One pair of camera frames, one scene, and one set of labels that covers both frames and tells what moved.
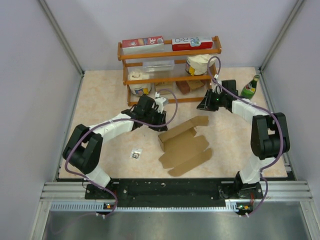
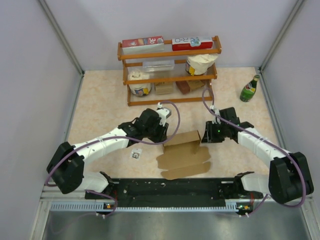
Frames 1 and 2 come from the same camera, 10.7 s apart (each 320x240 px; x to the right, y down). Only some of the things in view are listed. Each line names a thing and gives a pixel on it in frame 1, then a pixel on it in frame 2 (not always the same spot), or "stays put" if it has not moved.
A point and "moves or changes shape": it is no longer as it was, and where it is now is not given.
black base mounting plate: x=167 y=191 stays put
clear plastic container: x=160 y=65 stays put
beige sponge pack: x=167 y=85 stays put
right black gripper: x=206 y=104 -> x=209 y=136
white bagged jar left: x=139 y=89 stays put
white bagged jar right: x=197 y=64 stays put
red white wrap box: x=192 y=43 stays put
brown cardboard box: x=182 y=150 moves or changes shape
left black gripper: x=161 y=117 -> x=162 y=136
